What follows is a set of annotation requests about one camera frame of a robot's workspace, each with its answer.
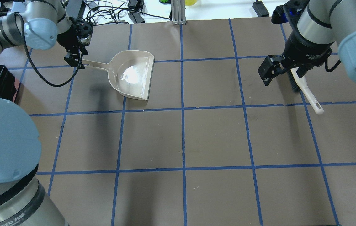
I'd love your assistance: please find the aluminium frame post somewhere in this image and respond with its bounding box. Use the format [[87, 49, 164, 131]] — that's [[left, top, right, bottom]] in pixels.
[[170, 0, 187, 25]]

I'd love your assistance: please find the black power adapter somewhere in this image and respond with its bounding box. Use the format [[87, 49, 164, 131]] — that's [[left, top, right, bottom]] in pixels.
[[66, 0, 86, 19]]

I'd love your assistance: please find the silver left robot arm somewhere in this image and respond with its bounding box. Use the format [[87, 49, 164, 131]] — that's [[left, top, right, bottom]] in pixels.
[[0, 0, 93, 226]]

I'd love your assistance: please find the beige hand brush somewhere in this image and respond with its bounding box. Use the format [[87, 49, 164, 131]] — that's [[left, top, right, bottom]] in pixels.
[[287, 67, 324, 115]]

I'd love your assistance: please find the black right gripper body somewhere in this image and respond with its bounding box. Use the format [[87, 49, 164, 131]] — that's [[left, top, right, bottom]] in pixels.
[[271, 0, 330, 79]]

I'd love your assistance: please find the beige plastic dustpan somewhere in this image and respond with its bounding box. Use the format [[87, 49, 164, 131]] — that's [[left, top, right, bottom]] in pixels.
[[82, 50, 155, 101]]

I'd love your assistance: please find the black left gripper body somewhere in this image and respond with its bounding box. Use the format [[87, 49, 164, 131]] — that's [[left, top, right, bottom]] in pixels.
[[56, 17, 94, 55]]

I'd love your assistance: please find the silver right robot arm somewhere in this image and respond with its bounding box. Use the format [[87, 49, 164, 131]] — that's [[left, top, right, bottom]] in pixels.
[[258, 0, 356, 86]]

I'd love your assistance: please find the small black power brick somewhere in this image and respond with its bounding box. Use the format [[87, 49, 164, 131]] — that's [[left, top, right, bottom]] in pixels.
[[252, 0, 269, 17]]

